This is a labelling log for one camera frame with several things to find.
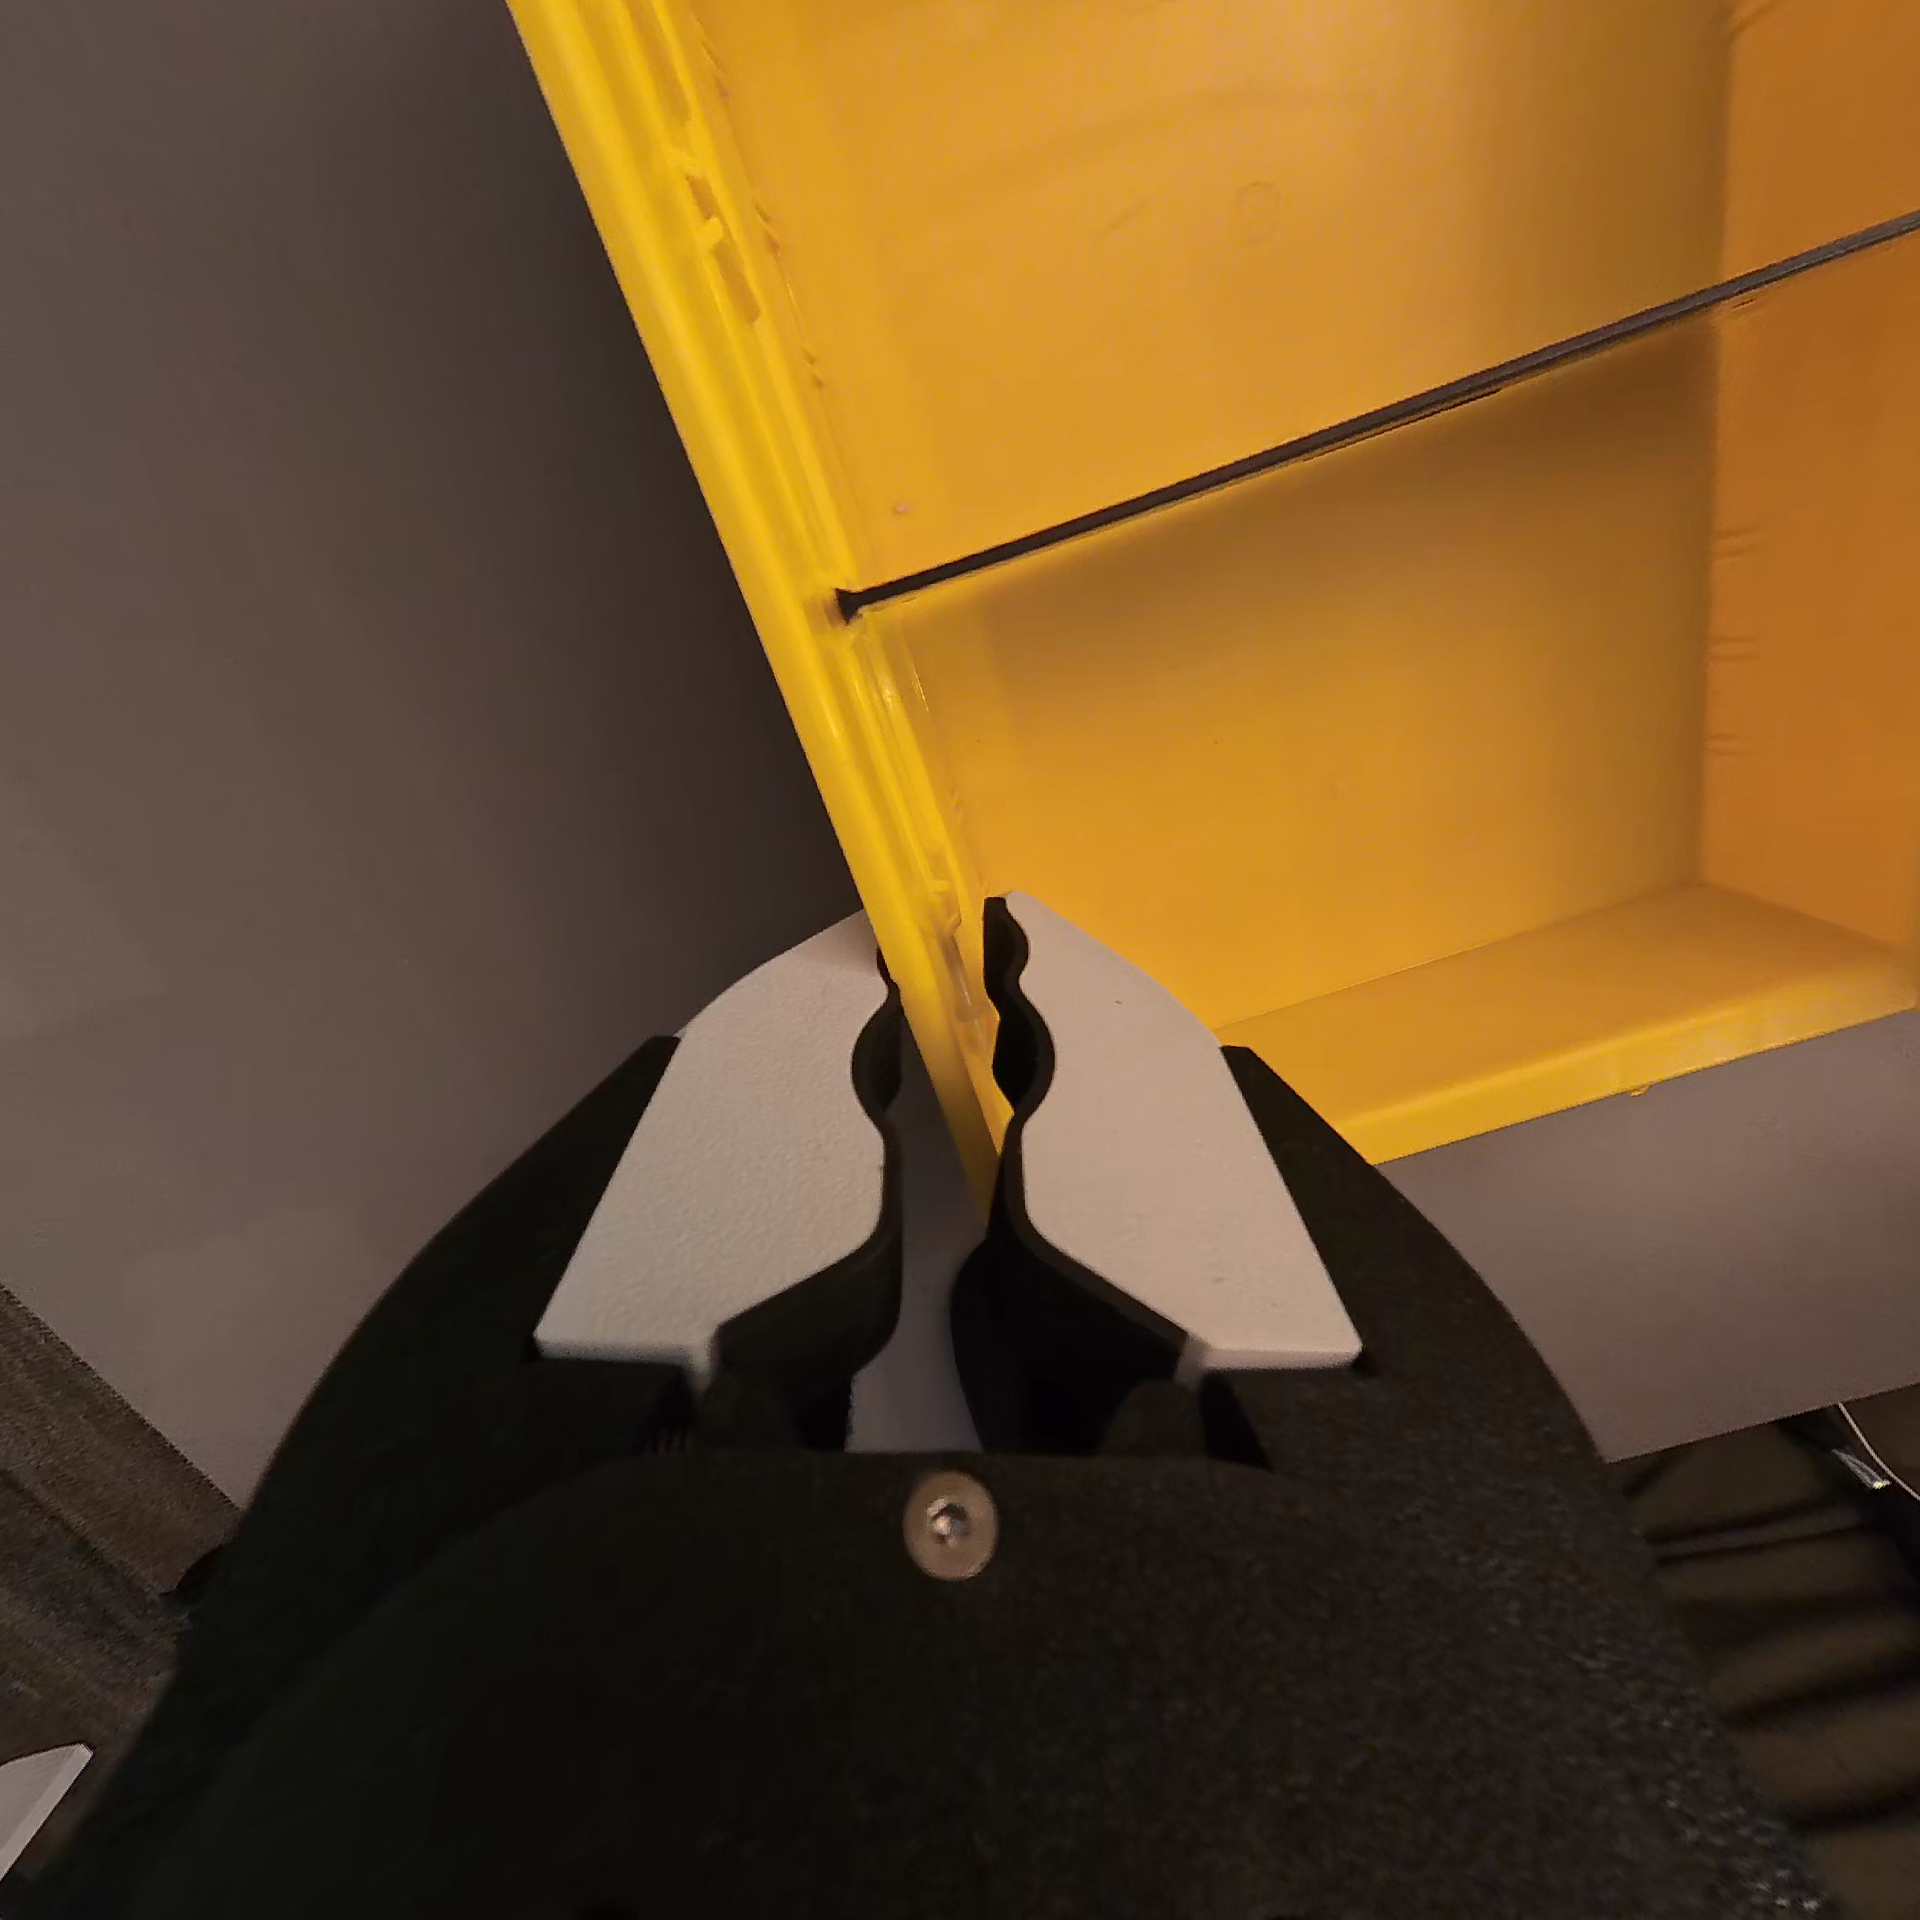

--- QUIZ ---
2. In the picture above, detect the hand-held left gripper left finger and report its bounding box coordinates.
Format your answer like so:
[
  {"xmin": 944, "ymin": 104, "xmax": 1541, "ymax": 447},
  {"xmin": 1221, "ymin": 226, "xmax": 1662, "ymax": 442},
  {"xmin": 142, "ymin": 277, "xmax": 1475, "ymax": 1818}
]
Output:
[{"xmin": 533, "ymin": 906, "xmax": 912, "ymax": 1420}]

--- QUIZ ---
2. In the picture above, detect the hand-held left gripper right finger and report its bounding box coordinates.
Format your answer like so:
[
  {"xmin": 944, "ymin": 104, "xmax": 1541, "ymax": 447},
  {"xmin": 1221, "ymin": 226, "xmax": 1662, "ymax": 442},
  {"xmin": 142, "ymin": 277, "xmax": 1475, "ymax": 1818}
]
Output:
[{"xmin": 954, "ymin": 890, "xmax": 1366, "ymax": 1401}]

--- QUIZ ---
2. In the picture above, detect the yellow plastic bin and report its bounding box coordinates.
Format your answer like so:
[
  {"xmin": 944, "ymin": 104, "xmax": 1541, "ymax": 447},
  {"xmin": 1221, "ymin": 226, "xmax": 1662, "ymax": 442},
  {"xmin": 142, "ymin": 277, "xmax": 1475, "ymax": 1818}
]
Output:
[{"xmin": 504, "ymin": 0, "xmax": 1920, "ymax": 1164}]

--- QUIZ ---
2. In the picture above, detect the black divider panel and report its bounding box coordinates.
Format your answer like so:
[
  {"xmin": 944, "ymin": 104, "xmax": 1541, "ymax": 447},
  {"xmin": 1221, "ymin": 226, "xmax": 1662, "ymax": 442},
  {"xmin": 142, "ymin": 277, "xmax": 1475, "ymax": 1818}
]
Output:
[{"xmin": 834, "ymin": 210, "xmax": 1920, "ymax": 626}]

